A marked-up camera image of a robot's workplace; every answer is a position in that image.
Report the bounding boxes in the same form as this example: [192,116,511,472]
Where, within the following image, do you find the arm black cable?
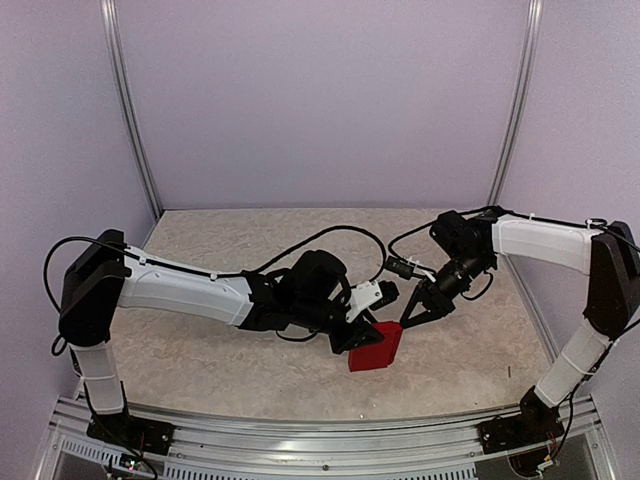
[387,205,640,451]
[43,225,387,359]

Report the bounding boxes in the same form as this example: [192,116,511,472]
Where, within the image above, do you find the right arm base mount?
[477,414,565,454]

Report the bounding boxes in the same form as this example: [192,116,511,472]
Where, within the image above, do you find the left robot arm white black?
[58,230,384,445]

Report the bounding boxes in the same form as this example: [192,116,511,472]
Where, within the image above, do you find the red paper box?
[348,322,403,372]

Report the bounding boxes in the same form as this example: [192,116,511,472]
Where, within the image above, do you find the aluminium frame post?
[486,0,544,205]
[99,0,164,222]

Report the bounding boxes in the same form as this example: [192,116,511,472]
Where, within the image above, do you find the left aluminium frame post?
[99,0,164,222]

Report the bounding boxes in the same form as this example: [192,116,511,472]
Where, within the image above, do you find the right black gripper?
[400,250,491,329]

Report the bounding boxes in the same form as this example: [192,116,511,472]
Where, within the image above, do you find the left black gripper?
[294,290,384,356]

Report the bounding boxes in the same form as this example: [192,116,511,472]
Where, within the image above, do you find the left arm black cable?
[43,225,387,359]

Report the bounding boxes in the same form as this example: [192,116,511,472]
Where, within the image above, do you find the right aluminium frame post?
[486,0,544,205]

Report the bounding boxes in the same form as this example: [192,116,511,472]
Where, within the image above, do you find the front aluminium rail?
[34,394,614,480]

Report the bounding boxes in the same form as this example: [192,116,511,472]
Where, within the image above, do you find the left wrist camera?
[345,280,399,323]

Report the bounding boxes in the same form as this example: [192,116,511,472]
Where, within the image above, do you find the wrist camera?
[385,256,436,281]
[345,280,399,323]

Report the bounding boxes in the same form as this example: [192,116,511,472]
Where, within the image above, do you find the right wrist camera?
[385,256,436,281]

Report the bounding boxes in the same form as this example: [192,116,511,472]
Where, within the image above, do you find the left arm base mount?
[87,415,175,456]

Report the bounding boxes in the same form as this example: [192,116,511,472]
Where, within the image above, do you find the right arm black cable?
[387,205,640,451]

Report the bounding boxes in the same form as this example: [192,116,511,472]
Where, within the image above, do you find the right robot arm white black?
[400,206,639,444]

